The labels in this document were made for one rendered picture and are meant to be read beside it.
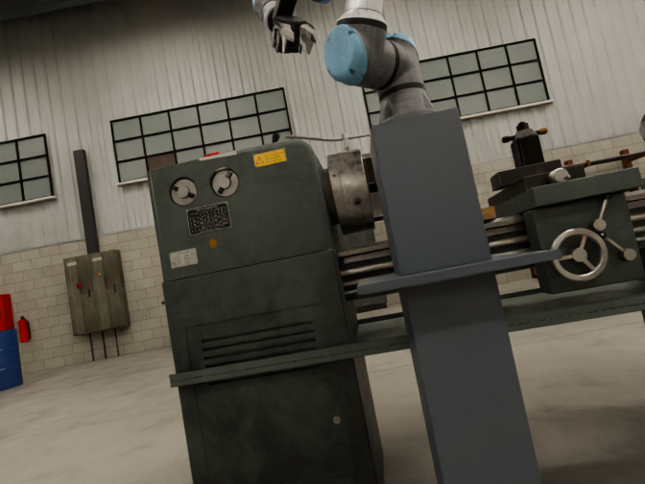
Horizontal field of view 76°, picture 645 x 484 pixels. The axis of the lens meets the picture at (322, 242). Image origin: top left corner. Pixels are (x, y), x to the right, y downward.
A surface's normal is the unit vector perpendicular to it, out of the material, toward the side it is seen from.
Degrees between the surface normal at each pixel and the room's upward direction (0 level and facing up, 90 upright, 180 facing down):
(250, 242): 90
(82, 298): 90
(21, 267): 90
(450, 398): 90
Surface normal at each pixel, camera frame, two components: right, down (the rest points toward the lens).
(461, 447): -0.11, -0.07
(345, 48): -0.76, 0.22
